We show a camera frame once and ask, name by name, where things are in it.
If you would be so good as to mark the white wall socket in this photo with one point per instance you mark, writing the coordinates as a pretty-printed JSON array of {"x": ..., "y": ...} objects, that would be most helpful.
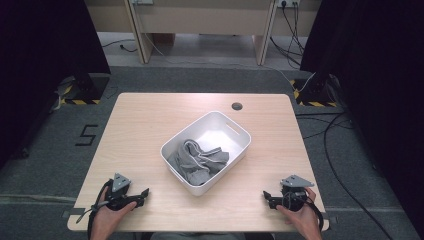
[{"x": 288, "y": 2}]

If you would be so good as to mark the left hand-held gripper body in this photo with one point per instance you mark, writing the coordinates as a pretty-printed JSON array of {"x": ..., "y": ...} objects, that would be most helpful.
[{"x": 120, "y": 195}]

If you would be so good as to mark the grey tape strip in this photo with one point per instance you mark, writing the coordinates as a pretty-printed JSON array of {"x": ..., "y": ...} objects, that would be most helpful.
[
  {"x": 331, "y": 219},
  {"x": 75, "y": 212}
]

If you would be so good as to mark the person's left hand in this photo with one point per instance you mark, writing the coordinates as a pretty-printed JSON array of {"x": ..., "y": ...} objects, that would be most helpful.
[{"x": 106, "y": 221}]

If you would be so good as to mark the person's right hand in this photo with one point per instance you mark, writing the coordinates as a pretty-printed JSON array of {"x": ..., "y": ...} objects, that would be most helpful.
[{"x": 305, "y": 221}]

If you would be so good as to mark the grey shorts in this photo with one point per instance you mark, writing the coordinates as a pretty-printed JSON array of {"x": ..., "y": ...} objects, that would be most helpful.
[{"x": 196, "y": 163}]

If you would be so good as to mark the black curtain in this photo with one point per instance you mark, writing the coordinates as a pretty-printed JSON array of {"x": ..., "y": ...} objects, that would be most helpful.
[
  {"x": 40, "y": 50},
  {"x": 373, "y": 66}
]

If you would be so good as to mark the beige wooden desk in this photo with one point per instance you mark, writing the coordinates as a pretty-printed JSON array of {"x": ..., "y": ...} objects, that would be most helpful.
[{"x": 200, "y": 18}]

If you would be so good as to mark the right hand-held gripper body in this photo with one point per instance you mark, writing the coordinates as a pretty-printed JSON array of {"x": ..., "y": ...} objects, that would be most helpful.
[{"x": 294, "y": 196}]

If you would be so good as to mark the white plastic bin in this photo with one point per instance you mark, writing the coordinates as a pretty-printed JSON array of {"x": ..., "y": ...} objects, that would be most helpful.
[{"x": 216, "y": 128}]

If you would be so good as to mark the black stand base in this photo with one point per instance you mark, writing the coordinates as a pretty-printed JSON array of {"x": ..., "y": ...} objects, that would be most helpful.
[
  {"x": 315, "y": 90},
  {"x": 90, "y": 88}
]

